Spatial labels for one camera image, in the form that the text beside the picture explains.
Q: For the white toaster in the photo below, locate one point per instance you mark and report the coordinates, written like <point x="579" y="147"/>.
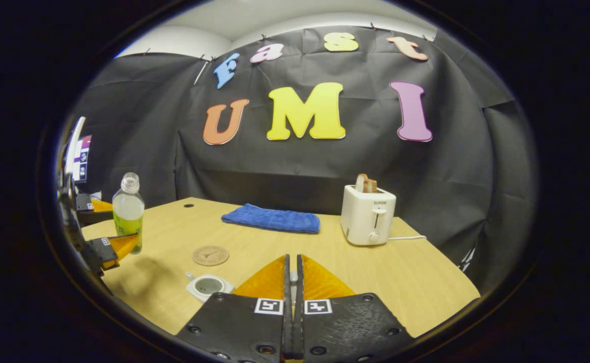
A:
<point x="365" y="219"/>

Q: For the computer monitor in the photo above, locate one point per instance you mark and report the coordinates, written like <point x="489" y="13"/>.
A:
<point x="82" y="159"/>

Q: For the white teacup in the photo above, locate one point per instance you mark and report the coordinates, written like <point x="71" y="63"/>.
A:
<point x="209" y="286"/>

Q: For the round wooden coaster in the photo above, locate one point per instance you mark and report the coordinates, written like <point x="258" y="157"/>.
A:
<point x="211" y="255"/>

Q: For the toasted bread slice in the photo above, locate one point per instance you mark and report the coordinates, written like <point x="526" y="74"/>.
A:
<point x="365" y="184"/>

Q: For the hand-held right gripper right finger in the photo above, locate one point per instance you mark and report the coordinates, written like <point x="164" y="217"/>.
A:
<point x="345" y="327"/>

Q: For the green label water bottle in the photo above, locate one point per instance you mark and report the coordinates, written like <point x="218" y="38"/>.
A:
<point x="128" y="217"/>

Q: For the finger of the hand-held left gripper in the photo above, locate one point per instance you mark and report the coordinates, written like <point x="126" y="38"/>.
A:
<point x="104" y="252"/>
<point x="96" y="217"/>

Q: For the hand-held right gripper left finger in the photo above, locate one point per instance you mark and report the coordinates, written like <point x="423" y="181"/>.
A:
<point x="254" y="327"/>

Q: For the blue towel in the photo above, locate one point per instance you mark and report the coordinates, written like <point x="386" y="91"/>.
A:
<point x="272" y="219"/>

